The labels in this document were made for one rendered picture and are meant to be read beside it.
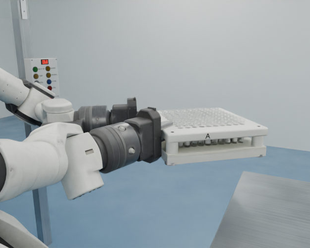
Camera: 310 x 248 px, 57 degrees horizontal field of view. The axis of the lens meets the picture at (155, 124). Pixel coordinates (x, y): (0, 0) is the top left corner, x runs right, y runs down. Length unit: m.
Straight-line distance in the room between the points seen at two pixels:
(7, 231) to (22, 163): 0.54
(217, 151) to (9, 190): 0.45
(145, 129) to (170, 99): 3.62
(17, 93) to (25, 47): 0.74
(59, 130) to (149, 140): 0.22
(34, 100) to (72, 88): 4.19
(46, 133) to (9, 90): 0.54
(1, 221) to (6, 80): 0.40
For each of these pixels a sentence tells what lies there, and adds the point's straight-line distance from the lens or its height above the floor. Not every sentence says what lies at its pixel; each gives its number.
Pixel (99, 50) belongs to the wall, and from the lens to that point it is 4.74.
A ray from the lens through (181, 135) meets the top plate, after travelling 0.62.
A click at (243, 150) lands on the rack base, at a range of 0.70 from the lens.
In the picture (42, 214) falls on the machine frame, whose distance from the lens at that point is 1.96.
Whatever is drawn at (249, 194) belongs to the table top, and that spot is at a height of 0.85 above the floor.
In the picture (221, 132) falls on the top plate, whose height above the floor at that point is 1.03.
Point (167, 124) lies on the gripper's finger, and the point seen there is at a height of 1.04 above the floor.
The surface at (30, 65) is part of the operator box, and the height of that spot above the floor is 1.13.
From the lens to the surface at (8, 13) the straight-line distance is 1.67.
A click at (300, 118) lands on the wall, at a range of 3.91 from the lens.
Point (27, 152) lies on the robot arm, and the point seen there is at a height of 1.09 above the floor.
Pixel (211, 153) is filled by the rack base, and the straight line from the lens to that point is 0.66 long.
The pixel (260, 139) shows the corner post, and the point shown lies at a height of 1.00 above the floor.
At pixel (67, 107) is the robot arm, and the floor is 1.07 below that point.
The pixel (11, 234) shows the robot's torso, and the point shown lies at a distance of 0.89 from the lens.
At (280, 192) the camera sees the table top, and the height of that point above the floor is 0.85.
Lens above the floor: 1.21
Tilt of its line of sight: 14 degrees down
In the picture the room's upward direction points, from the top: straight up
